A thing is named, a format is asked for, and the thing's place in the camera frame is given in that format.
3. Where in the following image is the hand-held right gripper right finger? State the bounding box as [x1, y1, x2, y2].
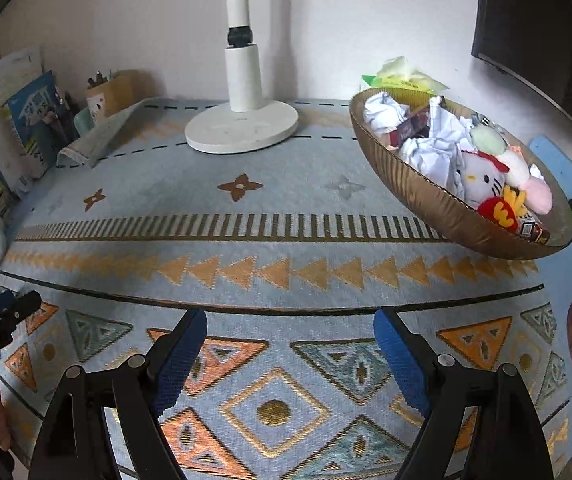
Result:
[373, 306, 555, 480]

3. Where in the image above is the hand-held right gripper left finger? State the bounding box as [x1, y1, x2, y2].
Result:
[27, 307, 209, 480]

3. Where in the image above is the brown woven basket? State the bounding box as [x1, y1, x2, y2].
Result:
[348, 87, 572, 262]

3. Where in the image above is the orange long box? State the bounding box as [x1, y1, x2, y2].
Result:
[513, 212, 551, 247]

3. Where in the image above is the white cat plush toy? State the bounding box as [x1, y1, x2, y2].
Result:
[453, 149, 534, 233]

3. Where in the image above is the white pink plush toy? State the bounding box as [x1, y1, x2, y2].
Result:
[500, 147, 554, 216]

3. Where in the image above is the red brown toy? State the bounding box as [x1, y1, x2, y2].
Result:
[388, 107, 431, 148]

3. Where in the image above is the pale green plush toy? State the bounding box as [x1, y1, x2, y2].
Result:
[468, 124, 509, 153]

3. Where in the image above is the blue cover book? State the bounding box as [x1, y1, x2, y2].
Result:
[1, 70, 64, 196]

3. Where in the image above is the patterned table cloth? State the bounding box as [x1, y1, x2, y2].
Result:
[0, 97, 572, 480]

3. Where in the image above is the teal container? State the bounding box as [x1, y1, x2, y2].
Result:
[73, 106, 97, 138]

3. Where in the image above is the folded grey-green cloth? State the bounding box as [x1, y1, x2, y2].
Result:
[56, 96, 167, 170]

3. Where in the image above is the black pen holder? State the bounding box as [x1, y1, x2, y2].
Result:
[53, 85, 84, 146]

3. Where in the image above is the white desk lamp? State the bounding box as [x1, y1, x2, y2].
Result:
[185, 0, 301, 156]

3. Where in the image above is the blue mat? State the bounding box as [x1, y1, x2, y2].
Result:
[528, 134, 572, 311]

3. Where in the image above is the green plastic bag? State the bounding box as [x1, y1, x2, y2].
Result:
[361, 55, 449, 106]

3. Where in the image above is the dark cabinet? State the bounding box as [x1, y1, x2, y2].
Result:
[470, 0, 572, 156]

